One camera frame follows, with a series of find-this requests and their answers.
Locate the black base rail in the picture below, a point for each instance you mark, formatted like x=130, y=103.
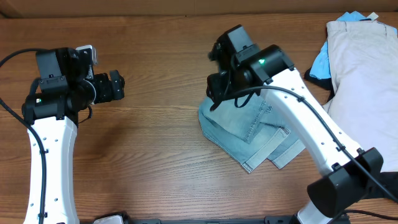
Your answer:
x=124, y=218

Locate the light blue garment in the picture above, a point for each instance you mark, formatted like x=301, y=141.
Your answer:
x=323, y=62

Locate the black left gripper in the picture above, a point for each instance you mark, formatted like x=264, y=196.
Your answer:
x=115, y=84

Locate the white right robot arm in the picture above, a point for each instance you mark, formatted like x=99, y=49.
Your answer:
x=348, y=172

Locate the black garment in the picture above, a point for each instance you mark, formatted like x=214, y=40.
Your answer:
x=325, y=84

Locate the beige folded trousers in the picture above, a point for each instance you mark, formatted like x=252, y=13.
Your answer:
x=366, y=110

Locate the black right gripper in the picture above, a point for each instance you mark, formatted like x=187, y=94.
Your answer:
x=213, y=88

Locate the light blue denim shorts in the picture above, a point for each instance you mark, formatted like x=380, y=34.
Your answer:
x=250, y=134

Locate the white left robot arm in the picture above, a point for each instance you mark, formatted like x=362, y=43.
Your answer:
x=67, y=85

